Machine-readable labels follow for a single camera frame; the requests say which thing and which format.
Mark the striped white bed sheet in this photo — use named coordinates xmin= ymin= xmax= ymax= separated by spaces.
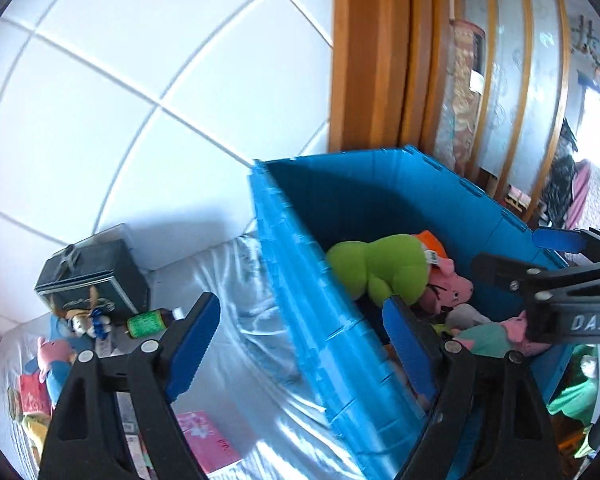
xmin=0 ymin=231 xmax=376 ymax=480

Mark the orange plush toy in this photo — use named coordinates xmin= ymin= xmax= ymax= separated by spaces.
xmin=414 ymin=231 xmax=448 ymax=266

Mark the rolled patterned carpet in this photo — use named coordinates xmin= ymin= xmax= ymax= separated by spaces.
xmin=434 ymin=20 xmax=486 ymax=176

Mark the green plush toy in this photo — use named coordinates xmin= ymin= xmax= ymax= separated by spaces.
xmin=326 ymin=234 xmax=430 ymax=307

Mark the blue plastic storage crate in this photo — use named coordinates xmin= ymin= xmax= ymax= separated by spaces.
xmin=250 ymin=148 xmax=565 ymax=479

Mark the pink pig plush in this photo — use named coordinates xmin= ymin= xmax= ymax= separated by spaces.
xmin=419 ymin=252 xmax=474 ymax=315

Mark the glass partition wooden frame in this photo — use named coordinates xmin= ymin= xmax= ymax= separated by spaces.
xmin=464 ymin=0 xmax=570 ymax=220

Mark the green glass bottle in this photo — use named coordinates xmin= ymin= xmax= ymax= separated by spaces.
xmin=125 ymin=308 xmax=185 ymax=339

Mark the wooden door frame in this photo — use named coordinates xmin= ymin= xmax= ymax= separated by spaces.
xmin=328 ymin=0 xmax=452 ymax=154

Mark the pink tissue pack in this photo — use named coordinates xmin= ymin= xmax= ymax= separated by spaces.
xmin=176 ymin=411 xmax=242 ymax=474

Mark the dark gift box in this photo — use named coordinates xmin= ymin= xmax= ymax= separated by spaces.
xmin=34 ymin=224 xmax=150 ymax=321

